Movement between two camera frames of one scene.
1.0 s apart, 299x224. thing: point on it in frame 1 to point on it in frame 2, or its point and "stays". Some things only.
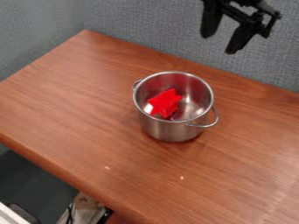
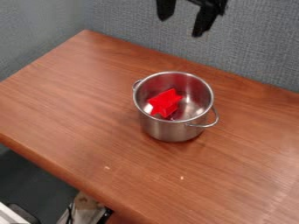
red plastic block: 164,104 stays
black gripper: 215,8 to 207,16
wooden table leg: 86,211 stays
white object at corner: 14,214 stays
